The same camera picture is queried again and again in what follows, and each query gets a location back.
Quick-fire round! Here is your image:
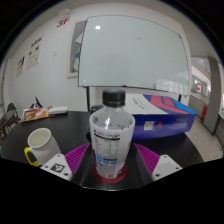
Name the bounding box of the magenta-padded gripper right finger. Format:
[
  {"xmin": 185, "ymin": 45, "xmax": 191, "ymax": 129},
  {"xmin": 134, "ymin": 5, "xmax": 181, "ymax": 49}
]
[{"xmin": 133, "ymin": 142, "xmax": 184, "ymax": 185}]

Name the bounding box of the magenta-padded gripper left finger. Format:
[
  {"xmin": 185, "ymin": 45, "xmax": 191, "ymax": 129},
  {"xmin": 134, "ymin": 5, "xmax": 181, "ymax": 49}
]
[{"xmin": 40, "ymin": 142, "xmax": 92, "ymax": 184}]

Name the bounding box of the clear plastic water bottle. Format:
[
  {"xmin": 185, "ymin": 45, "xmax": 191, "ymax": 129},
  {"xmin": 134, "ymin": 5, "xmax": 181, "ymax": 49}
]
[{"xmin": 88, "ymin": 87, "xmax": 137, "ymax": 180}]

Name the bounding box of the flat round red coaster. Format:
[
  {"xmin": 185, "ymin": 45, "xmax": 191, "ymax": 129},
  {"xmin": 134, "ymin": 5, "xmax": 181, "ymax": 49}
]
[{"xmin": 91, "ymin": 162, "xmax": 129, "ymax": 185}]

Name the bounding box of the large blue cardboard box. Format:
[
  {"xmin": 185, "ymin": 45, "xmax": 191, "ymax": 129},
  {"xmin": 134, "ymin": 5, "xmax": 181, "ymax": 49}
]
[{"xmin": 124, "ymin": 93, "xmax": 198, "ymax": 141}]

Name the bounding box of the small white flat object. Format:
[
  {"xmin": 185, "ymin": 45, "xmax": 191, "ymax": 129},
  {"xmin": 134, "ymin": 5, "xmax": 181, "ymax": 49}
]
[{"xmin": 48, "ymin": 105, "xmax": 69, "ymax": 116}]

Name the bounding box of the colourful orange book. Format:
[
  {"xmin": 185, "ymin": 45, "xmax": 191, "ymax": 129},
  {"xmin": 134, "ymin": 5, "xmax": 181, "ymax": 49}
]
[{"xmin": 21, "ymin": 105, "xmax": 55, "ymax": 123}]

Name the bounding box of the whiteboard on stand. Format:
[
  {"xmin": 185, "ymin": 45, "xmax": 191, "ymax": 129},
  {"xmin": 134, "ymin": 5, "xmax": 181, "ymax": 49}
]
[{"xmin": 77, "ymin": 14, "xmax": 191, "ymax": 113}]

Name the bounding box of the white mug with yellow handle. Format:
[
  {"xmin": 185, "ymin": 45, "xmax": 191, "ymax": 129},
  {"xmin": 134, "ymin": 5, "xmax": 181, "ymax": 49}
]
[{"xmin": 23, "ymin": 127, "xmax": 63, "ymax": 167}]

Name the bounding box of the small white wall poster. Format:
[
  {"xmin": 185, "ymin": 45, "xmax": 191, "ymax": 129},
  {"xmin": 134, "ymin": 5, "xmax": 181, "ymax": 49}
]
[{"xmin": 15, "ymin": 54, "xmax": 26, "ymax": 78}]

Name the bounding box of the large white wall poster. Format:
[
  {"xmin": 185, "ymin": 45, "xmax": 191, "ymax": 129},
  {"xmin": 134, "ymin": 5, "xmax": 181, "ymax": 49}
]
[{"xmin": 25, "ymin": 33, "xmax": 46, "ymax": 71}]

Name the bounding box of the red wall sign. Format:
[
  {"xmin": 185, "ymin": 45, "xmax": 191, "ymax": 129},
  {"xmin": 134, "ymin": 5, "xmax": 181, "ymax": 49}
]
[{"xmin": 55, "ymin": 17, "xmax": 72, "ymax": 29}]

